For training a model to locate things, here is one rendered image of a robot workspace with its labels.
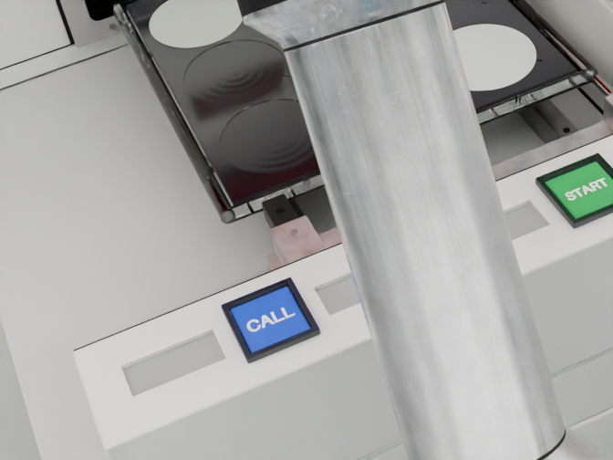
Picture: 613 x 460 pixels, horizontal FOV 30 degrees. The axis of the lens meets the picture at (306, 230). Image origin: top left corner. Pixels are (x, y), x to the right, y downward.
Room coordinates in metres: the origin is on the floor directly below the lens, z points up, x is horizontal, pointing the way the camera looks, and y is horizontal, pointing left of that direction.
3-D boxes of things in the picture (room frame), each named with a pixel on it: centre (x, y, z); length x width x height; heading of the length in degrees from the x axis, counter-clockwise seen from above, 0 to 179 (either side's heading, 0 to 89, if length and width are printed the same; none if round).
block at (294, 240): (0.64, 0.00, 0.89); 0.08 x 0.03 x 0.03; 14
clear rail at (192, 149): (0.88, 0.11, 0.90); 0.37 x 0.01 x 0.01; 14
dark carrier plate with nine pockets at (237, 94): (0.93, -0.07, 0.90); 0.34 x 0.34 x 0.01; 14
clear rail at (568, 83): (0.76, -0.11, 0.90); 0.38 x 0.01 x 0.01; 104
